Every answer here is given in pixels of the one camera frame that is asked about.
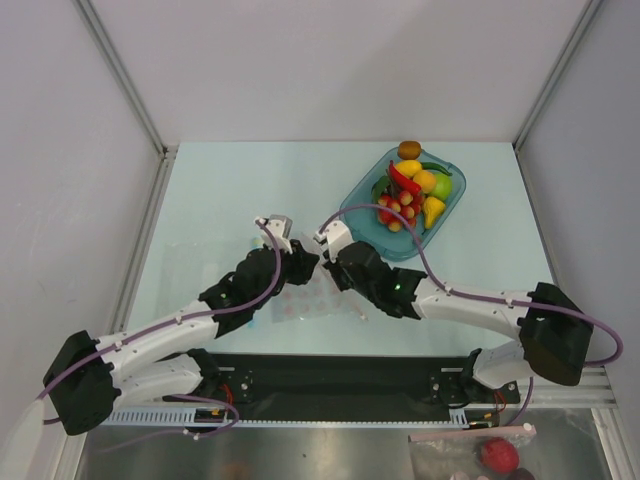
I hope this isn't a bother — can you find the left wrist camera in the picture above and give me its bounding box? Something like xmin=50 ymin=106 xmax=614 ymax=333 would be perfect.
xmin=254 ymin=215 xmax=293 ymax=254

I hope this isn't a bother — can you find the white cable duct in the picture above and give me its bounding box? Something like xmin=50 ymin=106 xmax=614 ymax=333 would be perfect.
xmin=103 ymin=399 xmax=500 ymax=428

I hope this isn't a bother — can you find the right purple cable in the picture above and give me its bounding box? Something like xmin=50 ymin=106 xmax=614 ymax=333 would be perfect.
xmin=318 ymin=202 xmax=626 ymax=429

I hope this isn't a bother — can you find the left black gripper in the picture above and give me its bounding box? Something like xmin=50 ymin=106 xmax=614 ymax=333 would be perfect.
xmin=251 ymin=239 xmax=319 ymax=310

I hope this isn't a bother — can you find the green apple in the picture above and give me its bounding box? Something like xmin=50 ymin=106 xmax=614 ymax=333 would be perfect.
xmin=430 ymin=173 xmax=453 ymax=202

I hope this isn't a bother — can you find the yellow lemon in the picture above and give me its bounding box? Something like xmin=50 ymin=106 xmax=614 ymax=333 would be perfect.
xmin=394 ymin=160 xmax=423 ymax=178

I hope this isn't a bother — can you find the red chili pepper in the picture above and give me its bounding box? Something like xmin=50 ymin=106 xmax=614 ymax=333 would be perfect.
xmin=388 ymin=161 xmax=422 ymax=196

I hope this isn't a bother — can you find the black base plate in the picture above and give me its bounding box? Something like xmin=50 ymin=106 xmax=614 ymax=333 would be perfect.
xmin=212 ymin=353 xmax=521 ymax=412

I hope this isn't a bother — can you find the green chili pepper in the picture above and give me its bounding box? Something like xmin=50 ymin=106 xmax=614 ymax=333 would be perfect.
xmin=421 ymin=162 xmax=452 ymax=176

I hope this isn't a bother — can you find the brown kiwi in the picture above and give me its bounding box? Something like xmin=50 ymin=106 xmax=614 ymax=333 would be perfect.
xmin=397 ymin=141 xmax=422 ymax=160

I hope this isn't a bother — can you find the red fruit in bag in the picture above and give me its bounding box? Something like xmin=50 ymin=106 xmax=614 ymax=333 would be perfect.
xmin=479 ymin=438 xmax=520 ymax=474

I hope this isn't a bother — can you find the clear zip top bag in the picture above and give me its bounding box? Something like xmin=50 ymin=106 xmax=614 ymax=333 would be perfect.
xmin=155 ymin=237 xmax=367 ymax=328

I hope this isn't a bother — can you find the red strawberry bunch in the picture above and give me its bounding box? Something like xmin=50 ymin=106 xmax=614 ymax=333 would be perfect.
xmin=371 ymin=174 xmax=424 ymax=228

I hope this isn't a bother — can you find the purple cable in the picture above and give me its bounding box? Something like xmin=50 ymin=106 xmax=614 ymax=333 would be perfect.
xmin=318 ymin=202 xmax=626 ymax=429
xmin=34 ymin=222 xmax=289 ymax=451

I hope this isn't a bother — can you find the orange fruit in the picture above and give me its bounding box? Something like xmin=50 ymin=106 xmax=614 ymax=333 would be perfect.
xmin=412 ymin=170 xmax=437 ymax=195

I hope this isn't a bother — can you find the yellow pear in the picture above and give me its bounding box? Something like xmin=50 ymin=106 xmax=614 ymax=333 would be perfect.
xmin=422 ymin=196 xmax=446 ymax=230

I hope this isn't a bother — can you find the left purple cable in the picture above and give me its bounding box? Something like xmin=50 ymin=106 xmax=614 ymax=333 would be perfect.
xmin=34 ymin=222 xmax=289 ymax=451

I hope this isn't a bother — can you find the teal plastic tray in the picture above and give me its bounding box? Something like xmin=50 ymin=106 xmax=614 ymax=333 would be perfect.
xmin=340 ymin=147 xmax=466 ymax=262

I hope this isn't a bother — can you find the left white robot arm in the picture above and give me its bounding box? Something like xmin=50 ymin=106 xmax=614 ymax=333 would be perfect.
xmin=43 ymin=240 xmax=319 ymax=436

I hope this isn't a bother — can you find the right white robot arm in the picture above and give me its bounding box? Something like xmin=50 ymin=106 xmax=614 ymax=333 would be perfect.
xmin=324 ymin=241 xmax=593 ymax=401

